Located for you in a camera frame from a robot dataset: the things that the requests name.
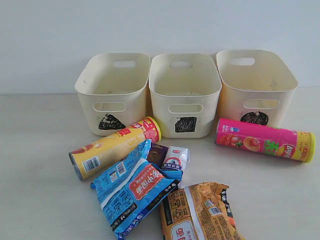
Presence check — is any purple small carton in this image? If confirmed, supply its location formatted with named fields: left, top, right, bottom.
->
left=146, top=143, right=169, bottom=168

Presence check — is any white blue milk carton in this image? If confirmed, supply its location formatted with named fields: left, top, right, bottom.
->
left=161, top=146, right=190, bottom=181

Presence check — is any blue noodle packet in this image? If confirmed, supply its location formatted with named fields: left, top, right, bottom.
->
left=90, top=139, right=180, bottom=240

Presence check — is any orange noodle packet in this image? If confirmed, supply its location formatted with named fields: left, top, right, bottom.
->
left=159, top=182, right=244, bottom=240

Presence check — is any cream bin with square mark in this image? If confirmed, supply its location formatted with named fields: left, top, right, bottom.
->
left=148, top=53, right=222, bottom=139

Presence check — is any cream bin with triangle mark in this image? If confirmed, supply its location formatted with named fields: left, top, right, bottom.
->
left=74, top=52, right=151, bottom=136

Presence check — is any yellow chips can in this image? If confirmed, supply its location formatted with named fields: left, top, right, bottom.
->
left=68, top=116, right=162, bottom=181

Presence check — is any cream bin with circle mark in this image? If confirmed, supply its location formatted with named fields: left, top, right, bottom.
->
left=215, top=49, right=298, bottom=127

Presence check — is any pink Lay's chips can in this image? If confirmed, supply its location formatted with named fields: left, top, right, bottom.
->
left=215, top=118, right=316, bottom=163

